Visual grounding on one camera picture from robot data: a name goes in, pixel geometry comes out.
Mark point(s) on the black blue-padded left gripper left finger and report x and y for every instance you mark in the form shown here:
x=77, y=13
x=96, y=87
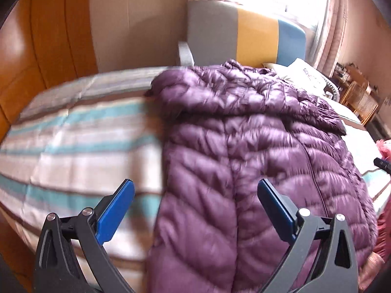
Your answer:
x=56, y=266

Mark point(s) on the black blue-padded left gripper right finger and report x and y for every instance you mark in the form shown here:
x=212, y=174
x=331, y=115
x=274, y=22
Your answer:
x=335, y=266

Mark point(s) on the purple quilted down jacket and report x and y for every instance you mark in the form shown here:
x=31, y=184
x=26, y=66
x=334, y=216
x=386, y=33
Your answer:
x=228, y=127

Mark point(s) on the person's right hand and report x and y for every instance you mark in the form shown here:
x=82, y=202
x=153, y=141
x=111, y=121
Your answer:
x=369, y=271

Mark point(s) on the pink garment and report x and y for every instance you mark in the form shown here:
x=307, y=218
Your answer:
x=382, y=247

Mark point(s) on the wooden rattan chair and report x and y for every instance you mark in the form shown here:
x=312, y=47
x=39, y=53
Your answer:
x=357, y=97

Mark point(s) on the cluttered wooden desk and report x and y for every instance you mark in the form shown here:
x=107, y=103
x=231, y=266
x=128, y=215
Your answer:
x=344, y=75

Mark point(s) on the white embroidered pillow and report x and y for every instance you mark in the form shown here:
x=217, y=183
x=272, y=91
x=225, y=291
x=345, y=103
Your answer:
x=302, y=75

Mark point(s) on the striped bed sheet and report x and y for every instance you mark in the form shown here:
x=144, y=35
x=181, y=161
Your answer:
x=76, y=143

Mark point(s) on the orange wooden wardrobe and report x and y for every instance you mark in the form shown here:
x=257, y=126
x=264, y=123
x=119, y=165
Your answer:
x=43, y=43

